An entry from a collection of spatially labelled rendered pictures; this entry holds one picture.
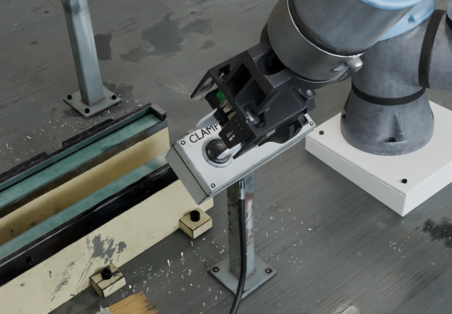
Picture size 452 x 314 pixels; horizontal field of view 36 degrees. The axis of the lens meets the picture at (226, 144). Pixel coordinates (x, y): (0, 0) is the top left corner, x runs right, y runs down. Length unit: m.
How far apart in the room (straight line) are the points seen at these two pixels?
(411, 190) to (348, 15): 0.63
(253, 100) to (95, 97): 0.76
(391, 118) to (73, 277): 0.53
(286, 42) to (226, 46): 0.95
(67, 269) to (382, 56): 0.53
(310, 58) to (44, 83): 0.96
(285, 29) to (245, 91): 0.07
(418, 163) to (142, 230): 0.44
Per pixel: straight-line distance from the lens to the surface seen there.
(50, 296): 0.98
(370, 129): 1.12
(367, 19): 0.48
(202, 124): 0.68
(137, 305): 0.98
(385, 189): 1.10
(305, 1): 0.50
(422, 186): 1.10
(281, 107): 0.60
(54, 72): 1.45
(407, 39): 1.04
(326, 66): 0.52
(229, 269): 1.00
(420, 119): 1.13
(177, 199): 1.03
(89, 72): 1.29
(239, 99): 0.58
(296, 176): 1.15
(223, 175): 0.78
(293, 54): 0.52
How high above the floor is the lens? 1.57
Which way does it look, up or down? 40 degrees down
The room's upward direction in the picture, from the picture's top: 2 degrees counter-clockwise
